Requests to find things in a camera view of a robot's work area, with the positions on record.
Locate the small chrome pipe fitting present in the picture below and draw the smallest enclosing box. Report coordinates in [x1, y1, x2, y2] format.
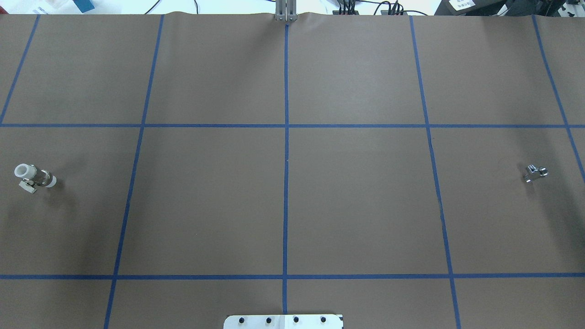
[524, 164, 549, 183]

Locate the white PPR valve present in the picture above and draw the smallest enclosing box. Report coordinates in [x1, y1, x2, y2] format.
[13, 163, 57, 194]

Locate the brown paper table mat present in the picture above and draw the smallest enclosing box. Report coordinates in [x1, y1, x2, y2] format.
[1, 12, 584, 329]

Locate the aluminium frame post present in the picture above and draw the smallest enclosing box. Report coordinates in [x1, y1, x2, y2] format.
[274, 0, 298, 22]

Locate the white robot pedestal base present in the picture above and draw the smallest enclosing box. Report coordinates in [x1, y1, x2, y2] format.
[223, 314, 344, 329]

